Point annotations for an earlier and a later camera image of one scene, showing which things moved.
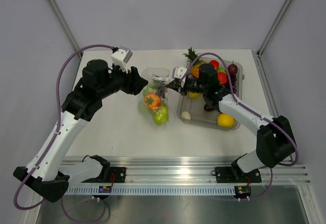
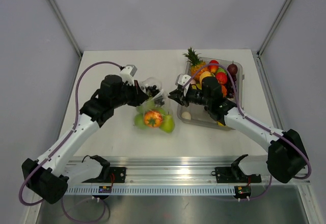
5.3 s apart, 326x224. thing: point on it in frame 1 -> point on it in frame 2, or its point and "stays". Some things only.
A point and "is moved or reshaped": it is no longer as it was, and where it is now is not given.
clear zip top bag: x=155 y=97 is moved or reshaped
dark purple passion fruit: x=233 y=69 stays
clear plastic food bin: x=191 y=109 stays
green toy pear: x=162 y=117 -> x=167 y=124
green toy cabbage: x=150 y=89 -> x=149 y=105
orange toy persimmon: x=152 y=101 -> x=153 y=118
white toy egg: x=186 y=115 stays
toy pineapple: x=192 y=55 stays
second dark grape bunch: x=233 y=80 stays
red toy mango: x=215 y=63 stays
